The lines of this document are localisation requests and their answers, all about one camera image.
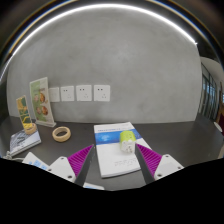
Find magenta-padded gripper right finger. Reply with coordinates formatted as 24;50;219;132
134;143;185;185

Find curved ceiling light strip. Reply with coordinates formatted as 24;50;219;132
0;3;198;81

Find blank white wall plate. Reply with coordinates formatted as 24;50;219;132
48;87;61;103

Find white and blue booklet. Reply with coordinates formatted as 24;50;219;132
93;121;153;179

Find glass window wall dark frames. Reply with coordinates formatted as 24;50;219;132
198;63;224;124

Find grey printed booklet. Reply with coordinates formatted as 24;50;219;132
8;129;42;157

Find white wall socket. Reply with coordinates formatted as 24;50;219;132
75;84;93;102
93;84;111;102
60;85;76;103

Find acrylic stand with food pictures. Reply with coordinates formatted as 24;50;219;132
29;76;57;128

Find beige tape roll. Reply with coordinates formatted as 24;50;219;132
51;126;72;143

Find white coiled power cable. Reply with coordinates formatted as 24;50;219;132
0;150;25;162

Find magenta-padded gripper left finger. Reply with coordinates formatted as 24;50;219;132
46;143;96;187

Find small yellow card wooden holder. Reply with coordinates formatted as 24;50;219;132
15;94;38;135

